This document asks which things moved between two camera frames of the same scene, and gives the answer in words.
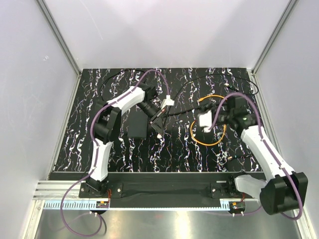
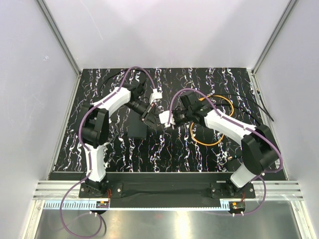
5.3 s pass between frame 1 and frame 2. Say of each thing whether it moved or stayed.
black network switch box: stayed
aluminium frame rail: stayed
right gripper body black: moved
